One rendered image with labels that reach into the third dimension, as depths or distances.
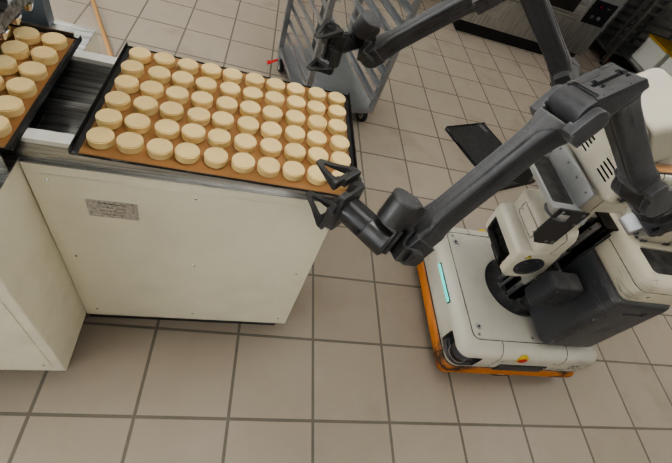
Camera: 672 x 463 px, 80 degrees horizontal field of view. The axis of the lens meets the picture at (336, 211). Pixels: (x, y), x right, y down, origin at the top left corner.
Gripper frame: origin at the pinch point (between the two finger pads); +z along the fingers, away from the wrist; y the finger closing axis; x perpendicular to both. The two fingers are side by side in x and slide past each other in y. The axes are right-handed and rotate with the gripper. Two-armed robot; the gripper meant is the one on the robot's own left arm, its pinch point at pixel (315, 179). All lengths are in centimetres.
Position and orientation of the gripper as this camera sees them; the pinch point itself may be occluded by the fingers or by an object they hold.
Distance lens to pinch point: 80.9
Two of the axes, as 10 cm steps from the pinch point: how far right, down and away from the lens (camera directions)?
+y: -2.7, 6.0, 7.5
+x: 6.5, -4.6, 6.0
